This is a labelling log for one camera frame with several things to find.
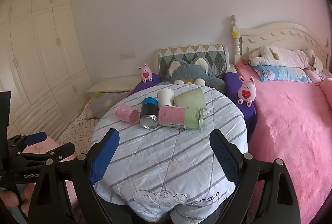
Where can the pink fluffy blanket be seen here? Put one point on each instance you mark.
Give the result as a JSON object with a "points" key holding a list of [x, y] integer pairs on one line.
{"points": [[290, 130]]}

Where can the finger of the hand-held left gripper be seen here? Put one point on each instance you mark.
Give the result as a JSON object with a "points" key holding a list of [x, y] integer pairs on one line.
{"points": [[61, 151], [35, 138]]}

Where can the grey cushion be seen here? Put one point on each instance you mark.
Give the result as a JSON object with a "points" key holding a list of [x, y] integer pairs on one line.
{"points": [[103, 107]]}

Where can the white cup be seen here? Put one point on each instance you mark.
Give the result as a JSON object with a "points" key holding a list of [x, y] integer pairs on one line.
{"points": [[165, 96]]}

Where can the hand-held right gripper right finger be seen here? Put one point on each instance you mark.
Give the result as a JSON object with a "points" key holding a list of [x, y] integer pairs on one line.
{"points": [[226, 159]]}

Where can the black can with blue band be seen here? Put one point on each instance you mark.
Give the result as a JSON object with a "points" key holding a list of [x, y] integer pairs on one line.
{"points": [[149, 113]]}

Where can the cream wardrobe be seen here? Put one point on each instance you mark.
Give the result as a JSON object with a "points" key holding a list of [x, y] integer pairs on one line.
{"points": [[33, 58]]}

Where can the white wall socket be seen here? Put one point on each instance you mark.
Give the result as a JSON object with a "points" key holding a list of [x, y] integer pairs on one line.
{"points": [[127, 55]]}

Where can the white plush dog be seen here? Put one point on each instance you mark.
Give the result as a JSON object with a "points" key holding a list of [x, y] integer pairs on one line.
{"points": [[282, 56]]}

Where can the small pink bunny toy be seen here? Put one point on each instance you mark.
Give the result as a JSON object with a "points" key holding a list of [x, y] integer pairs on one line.
{"points": [[145, 74]]}

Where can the large pink bunny toy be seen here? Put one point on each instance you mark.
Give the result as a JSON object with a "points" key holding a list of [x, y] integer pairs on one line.
{"points": [[246, 91]]}

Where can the person's left hand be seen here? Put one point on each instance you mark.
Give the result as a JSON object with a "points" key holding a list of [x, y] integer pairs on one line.
{"points": [[13, 199]]}

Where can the grey cat plush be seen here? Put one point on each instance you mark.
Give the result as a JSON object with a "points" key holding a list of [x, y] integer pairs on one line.
{"points": [[190, 72]]}

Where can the yellow star decoration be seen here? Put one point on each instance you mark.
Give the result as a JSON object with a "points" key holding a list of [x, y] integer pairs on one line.
{"points": [[235, 34]]}

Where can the heart print sheet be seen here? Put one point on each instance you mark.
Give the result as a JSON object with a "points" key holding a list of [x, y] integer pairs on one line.
{"points": [[77, 128]]}

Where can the pale green cup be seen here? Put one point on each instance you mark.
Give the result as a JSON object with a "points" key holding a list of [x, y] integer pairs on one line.
{"points": [[190, 97]]}

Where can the small pink cup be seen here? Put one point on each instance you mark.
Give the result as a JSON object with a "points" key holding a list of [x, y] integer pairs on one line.
{"points": [[125, 113]]}

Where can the blue printed pillow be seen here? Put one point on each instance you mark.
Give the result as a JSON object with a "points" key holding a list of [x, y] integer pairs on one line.
{"points": [[280, 74]]}

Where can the cream bed headboard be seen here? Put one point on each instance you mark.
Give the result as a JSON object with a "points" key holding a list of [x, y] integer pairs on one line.
{"points": [[280, 34]]}

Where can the cream nightstand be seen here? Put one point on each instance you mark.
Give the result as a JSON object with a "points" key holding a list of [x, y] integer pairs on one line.
{"points": [[111, 83]]}

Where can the grey striped white quilt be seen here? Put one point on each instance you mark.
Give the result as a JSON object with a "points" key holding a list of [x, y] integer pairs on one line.
{"points": [[166, 156]]}

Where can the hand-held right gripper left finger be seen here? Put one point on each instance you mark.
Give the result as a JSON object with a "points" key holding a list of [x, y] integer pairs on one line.
{"points": [[102, 159]]}

